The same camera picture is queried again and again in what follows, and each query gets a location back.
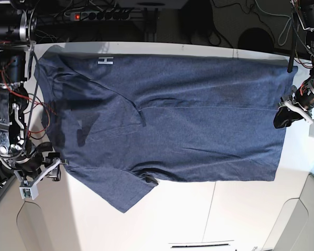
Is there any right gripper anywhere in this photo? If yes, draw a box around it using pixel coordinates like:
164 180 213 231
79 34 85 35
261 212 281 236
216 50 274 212
9 142 61 181

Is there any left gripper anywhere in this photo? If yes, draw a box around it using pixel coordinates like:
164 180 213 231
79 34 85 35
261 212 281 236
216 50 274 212
273 77 314 129

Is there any blue-grey printed t-shirt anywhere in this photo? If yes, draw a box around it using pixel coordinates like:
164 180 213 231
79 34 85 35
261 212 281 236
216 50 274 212
35 52 294 213

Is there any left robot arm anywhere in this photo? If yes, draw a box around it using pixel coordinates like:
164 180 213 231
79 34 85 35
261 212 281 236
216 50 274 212
273 1 314 129

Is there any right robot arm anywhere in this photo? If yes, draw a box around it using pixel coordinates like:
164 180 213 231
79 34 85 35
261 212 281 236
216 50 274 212
0 1 60 186

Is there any grey partition left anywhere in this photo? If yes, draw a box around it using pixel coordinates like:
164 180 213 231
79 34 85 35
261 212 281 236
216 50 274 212
0 178 52 250

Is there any grey partition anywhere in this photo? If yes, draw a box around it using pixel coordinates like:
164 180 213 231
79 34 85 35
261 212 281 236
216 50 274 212
0 178 52 250
261 174 314 250

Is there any black round floor object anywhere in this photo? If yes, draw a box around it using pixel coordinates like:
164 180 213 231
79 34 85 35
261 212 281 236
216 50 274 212
238 28 274 53

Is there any grey partition right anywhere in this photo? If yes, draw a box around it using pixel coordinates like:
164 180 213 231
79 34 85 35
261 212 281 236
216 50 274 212
261 174 314 250

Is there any black power strip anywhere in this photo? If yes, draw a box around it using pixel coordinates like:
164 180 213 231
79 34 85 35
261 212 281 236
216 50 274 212
64 10 130 21

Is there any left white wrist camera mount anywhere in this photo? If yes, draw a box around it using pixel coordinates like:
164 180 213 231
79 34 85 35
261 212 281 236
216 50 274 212
279 99 314 138

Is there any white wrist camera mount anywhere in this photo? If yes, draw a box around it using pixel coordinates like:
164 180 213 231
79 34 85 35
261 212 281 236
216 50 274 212
14 159 69 200
279 99 314 138

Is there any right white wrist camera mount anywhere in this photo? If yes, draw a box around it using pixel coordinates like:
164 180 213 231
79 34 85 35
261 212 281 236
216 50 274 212
14 159 69 200

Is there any white cable on floor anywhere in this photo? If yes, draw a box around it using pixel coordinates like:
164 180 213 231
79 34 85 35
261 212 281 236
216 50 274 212
253 0 299 47

